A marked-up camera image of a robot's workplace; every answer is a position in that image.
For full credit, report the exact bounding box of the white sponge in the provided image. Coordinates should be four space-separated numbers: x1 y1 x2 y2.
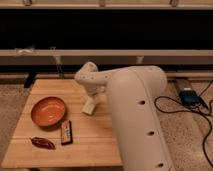
82 97 97 115

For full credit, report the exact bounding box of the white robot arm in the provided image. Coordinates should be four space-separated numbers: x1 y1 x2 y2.
75 62 175 171

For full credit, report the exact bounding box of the chocolate bar package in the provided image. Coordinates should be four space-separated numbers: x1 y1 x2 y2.
61 120 73 145

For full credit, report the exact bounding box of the orange bowl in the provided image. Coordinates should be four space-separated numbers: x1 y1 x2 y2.
31 97 66 127

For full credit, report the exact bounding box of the dark power adapter box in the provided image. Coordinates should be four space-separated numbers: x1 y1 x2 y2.
179 89 200 106

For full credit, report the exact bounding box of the long wooden beam rail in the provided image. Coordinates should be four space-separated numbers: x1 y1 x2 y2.
0 49 213 65

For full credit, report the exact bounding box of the black power cable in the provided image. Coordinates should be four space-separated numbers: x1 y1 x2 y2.
153 79 213 168

